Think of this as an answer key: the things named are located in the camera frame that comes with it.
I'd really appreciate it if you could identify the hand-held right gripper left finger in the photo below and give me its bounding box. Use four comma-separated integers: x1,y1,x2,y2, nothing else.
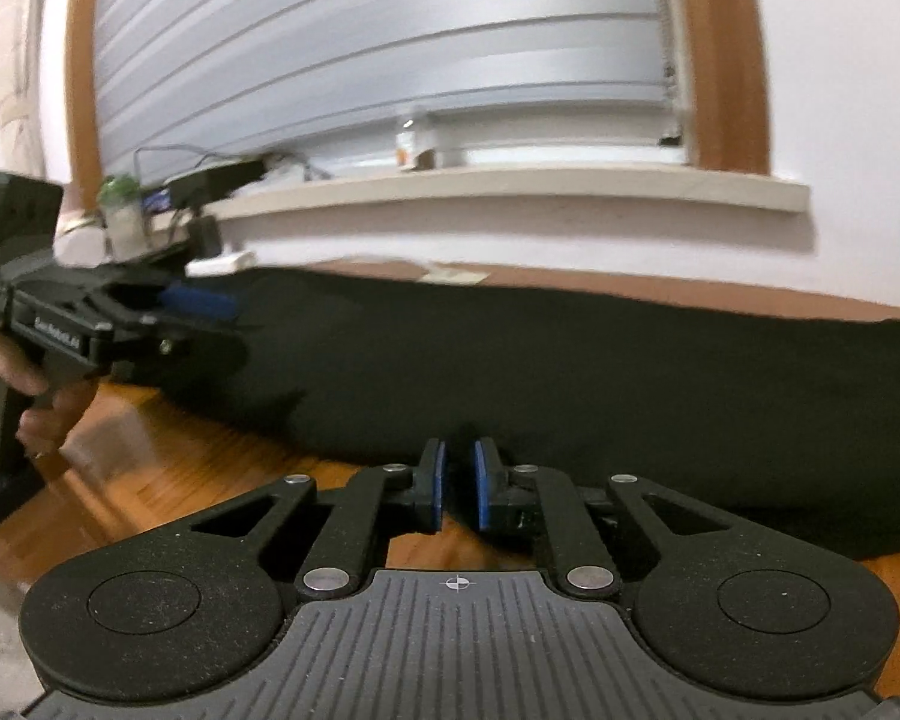
191,439,447,601

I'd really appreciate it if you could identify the black garment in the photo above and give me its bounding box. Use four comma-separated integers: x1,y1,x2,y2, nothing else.
154,266,900,560

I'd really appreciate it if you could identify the white power strip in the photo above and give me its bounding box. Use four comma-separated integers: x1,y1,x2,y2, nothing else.
184,251,257,276

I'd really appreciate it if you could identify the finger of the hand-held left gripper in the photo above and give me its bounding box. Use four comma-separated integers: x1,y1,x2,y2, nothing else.
105,315,265,392
94,255,242,325

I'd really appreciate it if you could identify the small potted plant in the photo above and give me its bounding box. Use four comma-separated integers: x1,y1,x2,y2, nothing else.
94,174,151,256

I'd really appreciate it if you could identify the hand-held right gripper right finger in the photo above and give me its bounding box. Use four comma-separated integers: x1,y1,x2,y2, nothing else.
471,436,728,601

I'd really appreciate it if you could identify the black electronic device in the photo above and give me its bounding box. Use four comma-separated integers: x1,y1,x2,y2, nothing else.
165,157,265,207

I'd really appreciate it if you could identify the beige window sill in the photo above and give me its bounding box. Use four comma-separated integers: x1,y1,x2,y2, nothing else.
206,165,811,220

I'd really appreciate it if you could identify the beige paper piece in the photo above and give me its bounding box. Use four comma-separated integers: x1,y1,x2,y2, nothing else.
420,262,488,286

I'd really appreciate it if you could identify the small glass jar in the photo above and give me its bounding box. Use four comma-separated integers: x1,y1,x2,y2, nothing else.
396,112,440,170

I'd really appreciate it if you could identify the white window blind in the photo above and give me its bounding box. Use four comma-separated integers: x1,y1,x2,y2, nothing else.
90,0,691,173

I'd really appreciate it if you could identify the wooden window frame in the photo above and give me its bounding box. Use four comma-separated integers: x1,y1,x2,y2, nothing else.
64,0,773,211

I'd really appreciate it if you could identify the black power adapter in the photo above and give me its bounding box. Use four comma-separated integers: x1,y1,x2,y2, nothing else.
186,214,222,260

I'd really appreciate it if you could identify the patterned beige curtain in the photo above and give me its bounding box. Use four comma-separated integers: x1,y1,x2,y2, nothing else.
0,0,50,181

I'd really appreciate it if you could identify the blind pull cord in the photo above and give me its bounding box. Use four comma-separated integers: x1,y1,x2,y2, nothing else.
649,0,683,143

